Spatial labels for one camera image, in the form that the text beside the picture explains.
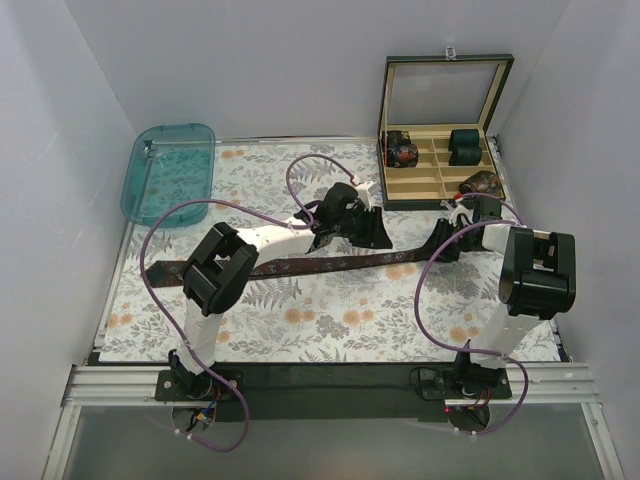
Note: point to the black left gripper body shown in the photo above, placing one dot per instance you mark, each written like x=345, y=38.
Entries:
x=363, y=225

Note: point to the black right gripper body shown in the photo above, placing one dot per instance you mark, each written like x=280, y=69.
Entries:
x=459, y=235

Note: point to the brown blue floral tie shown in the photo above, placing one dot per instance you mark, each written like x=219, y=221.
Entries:
x=168, y=273

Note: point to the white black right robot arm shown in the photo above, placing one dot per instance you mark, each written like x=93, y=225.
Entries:
x=537, y=281

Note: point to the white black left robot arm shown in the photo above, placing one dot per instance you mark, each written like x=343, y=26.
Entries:
x=218, y=270

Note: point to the brown patterned rolled tie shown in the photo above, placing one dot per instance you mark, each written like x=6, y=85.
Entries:
x=483, y=181

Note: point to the floral patterned table mat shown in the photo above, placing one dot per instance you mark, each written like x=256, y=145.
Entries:
x=406, y=312

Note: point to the dark green rolled tie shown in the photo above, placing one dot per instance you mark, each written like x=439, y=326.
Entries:
x=463, y=138
x=466, y=156

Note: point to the dark floral rolled tie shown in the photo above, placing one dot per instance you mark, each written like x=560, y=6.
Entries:
x=397, y=138
x=402, y=156

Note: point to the dark green tie box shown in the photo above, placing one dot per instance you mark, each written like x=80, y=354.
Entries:
x=429, y=96

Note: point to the teal transparent plastic tray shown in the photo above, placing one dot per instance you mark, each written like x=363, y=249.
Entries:
x=169, y=165

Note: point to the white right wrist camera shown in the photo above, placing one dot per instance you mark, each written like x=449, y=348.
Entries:
x=459, y=215

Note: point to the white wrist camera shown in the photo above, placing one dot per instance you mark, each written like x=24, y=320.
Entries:
x=364, y=192
x=459, y=215

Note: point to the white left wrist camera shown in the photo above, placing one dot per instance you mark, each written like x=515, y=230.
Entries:
x=364, y=192

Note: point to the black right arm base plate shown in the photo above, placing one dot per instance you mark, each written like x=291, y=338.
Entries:
x=431, y=383

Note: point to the aluminium frame rail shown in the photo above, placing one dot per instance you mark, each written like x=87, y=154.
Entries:
x=331, y=421

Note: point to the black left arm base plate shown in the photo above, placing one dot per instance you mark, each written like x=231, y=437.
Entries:
x=170, y=388

